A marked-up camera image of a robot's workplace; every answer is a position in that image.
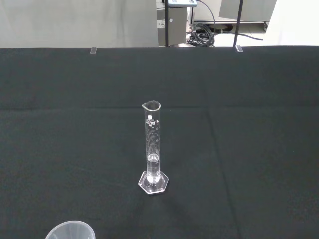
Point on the black bench cloth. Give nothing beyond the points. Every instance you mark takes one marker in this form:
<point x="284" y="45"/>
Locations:
<point x="224" y="124"/>

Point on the thin black pole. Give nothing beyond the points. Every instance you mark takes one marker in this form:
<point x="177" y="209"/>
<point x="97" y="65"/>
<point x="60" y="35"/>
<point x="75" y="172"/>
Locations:
<point x="167" y="25"/>

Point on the grey metal cabinet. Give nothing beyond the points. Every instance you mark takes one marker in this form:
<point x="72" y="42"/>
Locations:
<point x="177" y="25"/>

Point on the grey blue device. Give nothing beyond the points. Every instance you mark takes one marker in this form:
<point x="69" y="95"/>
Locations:
<point x="182" y="2"/>

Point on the black tripod pole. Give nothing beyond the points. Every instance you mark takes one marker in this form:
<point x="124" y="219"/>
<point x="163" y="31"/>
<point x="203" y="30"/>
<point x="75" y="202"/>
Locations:
<point x="239" y="22"/>

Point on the clear plastic funnel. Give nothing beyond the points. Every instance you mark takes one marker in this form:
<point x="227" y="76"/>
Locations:
<point x="74" y="230"/>

